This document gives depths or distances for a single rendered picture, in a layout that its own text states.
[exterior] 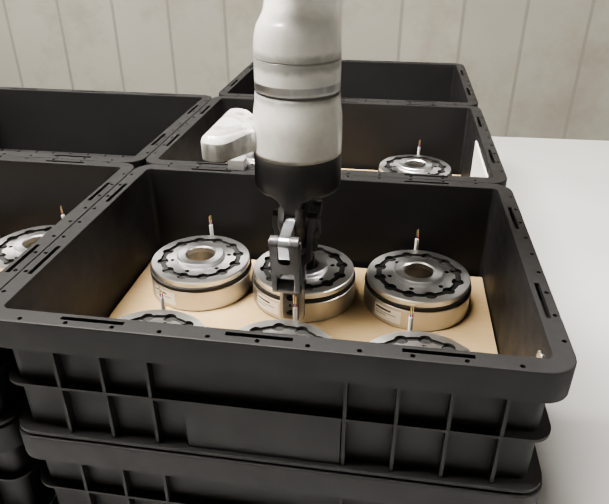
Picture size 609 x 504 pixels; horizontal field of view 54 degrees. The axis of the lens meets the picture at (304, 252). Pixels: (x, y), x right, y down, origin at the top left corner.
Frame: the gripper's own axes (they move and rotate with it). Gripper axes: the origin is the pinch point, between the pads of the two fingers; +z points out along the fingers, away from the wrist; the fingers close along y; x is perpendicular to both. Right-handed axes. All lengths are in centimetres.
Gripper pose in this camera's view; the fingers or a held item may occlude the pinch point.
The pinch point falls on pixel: (298, 288)
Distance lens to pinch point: 57.9
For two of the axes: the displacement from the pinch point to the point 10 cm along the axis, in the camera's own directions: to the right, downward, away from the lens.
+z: 0.0, 8.7, 4.9
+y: 1.7, -4.8, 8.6
